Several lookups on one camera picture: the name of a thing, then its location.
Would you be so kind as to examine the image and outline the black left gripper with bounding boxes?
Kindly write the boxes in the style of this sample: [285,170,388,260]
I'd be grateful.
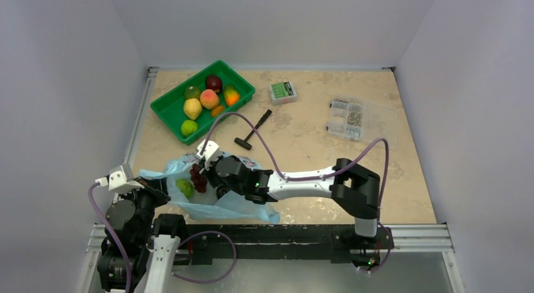
[118,173,170,243]

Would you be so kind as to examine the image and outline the dark red fake grapes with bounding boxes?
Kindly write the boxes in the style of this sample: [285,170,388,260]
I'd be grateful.
[190,164,208,193]

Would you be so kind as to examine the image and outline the light blue plastic bag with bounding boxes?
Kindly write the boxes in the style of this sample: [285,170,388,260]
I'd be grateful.
[139,153,280,224]

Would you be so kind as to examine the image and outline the lime green fake fruit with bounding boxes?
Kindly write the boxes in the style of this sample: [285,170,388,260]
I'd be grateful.
[181,120,199,137]

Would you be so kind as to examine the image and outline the orange pink fake peach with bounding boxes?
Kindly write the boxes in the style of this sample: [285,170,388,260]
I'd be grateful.
[200,89,220,110]

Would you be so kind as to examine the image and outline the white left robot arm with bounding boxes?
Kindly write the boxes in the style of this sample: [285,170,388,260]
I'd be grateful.
[97,178,188,292]

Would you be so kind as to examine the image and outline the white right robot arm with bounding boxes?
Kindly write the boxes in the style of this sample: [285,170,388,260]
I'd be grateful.
[200,155,381,247]

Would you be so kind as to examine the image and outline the green fake fruit in bag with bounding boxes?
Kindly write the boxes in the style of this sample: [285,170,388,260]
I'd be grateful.
[175,178,195,198]

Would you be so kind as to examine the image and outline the small orange fake fruit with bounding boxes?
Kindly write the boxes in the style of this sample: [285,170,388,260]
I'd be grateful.
[211,105,225,118]

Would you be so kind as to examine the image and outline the yellow fake lemon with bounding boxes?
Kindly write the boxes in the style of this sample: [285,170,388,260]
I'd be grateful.
[183,98,203,120]

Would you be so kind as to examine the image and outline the orange green fake mango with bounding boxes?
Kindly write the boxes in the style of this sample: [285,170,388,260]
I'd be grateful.
[223,84,241,106]

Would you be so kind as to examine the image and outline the green fake round fruit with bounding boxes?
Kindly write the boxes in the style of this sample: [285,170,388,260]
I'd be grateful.
[184,85,202,100]

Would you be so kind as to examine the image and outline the dark red fake mango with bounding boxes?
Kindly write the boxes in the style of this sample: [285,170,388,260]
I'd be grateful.
[205,74,223,94]

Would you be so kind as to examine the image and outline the black rubber mallet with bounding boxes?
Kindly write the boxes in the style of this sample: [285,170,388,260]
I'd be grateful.
[234,110,272,151]

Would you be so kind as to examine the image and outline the green plastic tray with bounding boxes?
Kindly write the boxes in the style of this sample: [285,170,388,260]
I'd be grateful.
[151,60,255,145]

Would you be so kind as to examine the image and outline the small green label box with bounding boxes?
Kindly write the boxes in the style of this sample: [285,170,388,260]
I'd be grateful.
[270,81,298,106]

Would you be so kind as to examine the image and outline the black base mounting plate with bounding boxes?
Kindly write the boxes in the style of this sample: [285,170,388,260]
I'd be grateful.
[174,224,394,268]

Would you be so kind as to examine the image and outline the clear plastic screw organizer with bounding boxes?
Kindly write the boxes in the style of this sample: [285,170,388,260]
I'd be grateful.
[326,96,397,149]

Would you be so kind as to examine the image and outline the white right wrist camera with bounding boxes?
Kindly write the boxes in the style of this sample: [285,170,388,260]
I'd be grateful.
[195,139,222,170]

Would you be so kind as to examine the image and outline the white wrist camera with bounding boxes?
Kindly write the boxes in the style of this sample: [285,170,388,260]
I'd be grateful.
[195,139,222,170]
[94,164,145,195]

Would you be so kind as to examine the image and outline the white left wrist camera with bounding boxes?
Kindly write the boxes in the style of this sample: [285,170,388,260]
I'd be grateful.
[94,164,145,195]

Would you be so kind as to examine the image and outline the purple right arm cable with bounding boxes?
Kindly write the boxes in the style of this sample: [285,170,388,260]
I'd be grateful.
[199,112,393,275]

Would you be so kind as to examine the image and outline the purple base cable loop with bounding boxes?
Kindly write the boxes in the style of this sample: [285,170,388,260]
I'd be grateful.
[171,230,238,284]

